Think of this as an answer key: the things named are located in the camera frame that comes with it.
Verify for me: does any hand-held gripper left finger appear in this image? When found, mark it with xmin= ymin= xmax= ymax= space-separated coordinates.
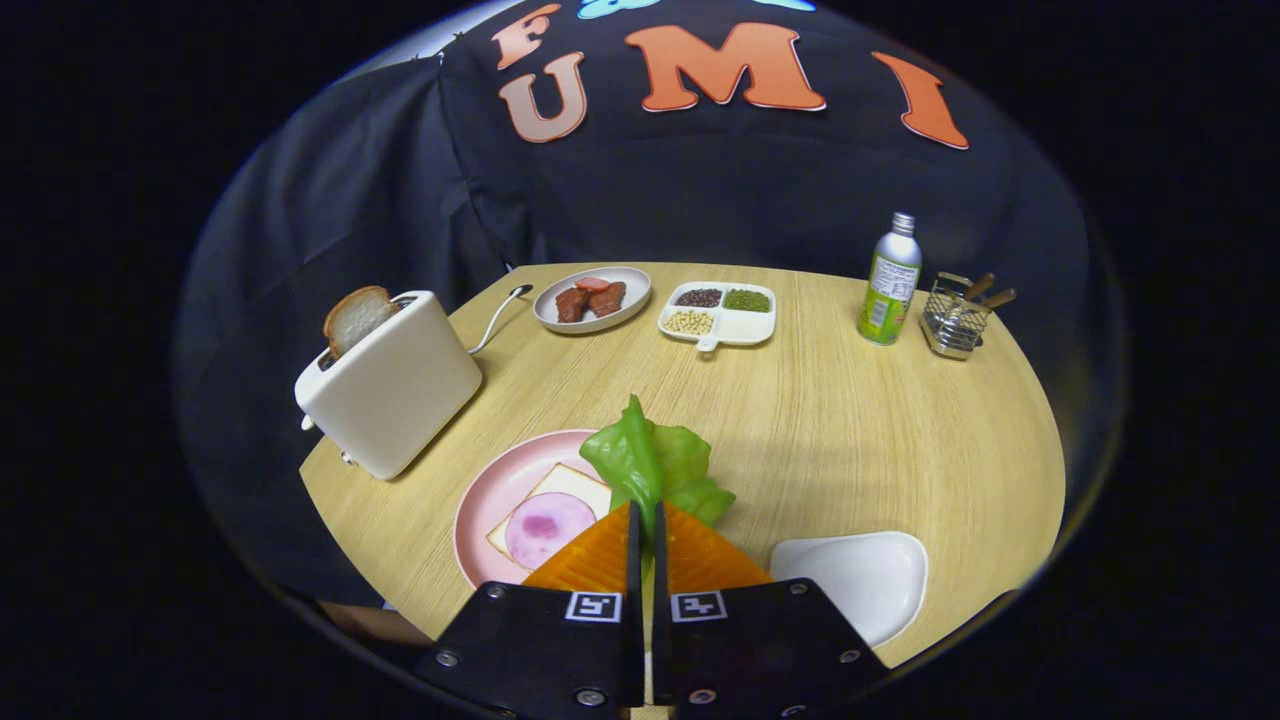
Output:
xmin=412 ymin=500 xmax=646 ymax=720

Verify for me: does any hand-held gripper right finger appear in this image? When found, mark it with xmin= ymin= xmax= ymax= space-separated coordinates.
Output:
xmin=652 ymin=500 xmax=891 ymax=720

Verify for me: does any green lettuce leaf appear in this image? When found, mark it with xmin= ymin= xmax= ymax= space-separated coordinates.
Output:
xmin=580 ymin=395 xmax=737 ymax=546

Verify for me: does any toasted bread slice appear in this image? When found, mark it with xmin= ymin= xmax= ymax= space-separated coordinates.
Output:
xmin=323 ymin=286 xmax=398 ymax=361

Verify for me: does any round pink ham slice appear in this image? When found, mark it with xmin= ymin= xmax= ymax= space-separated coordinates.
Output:
xmin=504 ymin=492 xmax=598 ymax=571

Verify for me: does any pale yellow cheese slice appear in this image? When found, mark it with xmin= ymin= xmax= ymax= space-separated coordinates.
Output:
xmin=486 ymin=463 xmax=613 ymax=561

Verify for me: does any pink plate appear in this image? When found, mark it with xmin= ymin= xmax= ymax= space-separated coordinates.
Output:
xmin=453 ymin=429 xmax=616 ymax=591

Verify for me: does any white empty dish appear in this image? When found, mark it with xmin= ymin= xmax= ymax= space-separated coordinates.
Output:
xmin=768 ymin=531 xmax=930 ymax=649

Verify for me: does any white divided bean dish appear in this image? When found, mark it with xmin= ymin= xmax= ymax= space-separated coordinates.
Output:
xmin=658 ymin=281 xmax=778 ymax=353

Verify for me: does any grey round plate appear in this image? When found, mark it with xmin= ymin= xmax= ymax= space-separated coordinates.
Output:
xmin=533 ymin=266 xmax=653 ymax=335

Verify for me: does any white toaster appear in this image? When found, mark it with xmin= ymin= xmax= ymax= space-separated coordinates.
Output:
xmin=294 ymin=290 xmax=484 ymax=482

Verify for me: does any green label metal bottle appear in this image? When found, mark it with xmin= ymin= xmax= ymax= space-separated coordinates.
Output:
xmin=857 ymin=212 xmax=923 ymax=347

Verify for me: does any black backdrop cloth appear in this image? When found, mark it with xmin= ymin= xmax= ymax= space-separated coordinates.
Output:
xmin=175 ymin=0 xmax=1096 ymax=606

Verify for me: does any white toaster cable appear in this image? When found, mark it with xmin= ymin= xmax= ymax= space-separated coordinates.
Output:
xmin=468 ymin=285 xmax=534 ymax=356

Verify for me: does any wire cutlery holder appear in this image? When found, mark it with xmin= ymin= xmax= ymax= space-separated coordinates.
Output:
xmin=920 ymin=272 xmax=991 ymax=361

